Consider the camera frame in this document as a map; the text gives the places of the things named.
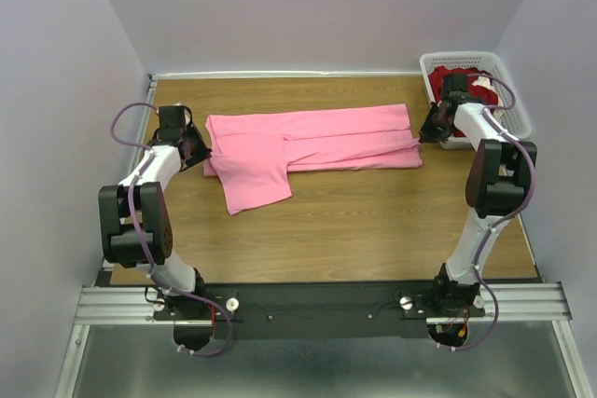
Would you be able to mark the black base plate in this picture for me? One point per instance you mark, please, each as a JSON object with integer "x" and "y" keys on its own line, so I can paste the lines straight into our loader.
{"x": 319, "y": 310}

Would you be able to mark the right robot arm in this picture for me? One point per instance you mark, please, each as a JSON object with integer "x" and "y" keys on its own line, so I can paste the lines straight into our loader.
{"x": 500, "y": 184}

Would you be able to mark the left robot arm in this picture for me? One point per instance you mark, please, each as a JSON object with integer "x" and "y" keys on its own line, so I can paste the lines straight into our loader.
{"x": 136, "y": 230}

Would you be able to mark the pink t shirt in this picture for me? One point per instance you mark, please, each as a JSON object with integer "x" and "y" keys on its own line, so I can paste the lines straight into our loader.
{"x": 252, "y": 155}

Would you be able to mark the white plastic basket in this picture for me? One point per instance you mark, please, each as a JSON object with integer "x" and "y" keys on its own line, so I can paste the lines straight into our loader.
{"x": 514, "y": 119}

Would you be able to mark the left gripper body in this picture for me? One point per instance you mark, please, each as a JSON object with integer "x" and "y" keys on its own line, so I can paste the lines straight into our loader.
{"x": 199, "y": 150}

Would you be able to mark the red t shirt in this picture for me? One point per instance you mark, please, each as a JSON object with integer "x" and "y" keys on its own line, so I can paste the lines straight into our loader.
{"x": 435, "y": 83}

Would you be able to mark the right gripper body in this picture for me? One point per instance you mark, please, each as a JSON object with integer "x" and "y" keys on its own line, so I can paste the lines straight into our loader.
{"x": 434, "y": 129}

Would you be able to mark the white cloth in basket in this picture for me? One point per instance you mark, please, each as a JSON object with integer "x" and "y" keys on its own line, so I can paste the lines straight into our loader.
{"x": 481, "y": 87}

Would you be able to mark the aluminium frame rail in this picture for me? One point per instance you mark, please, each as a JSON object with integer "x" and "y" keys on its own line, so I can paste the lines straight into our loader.
{"x": 534, "y": 302}

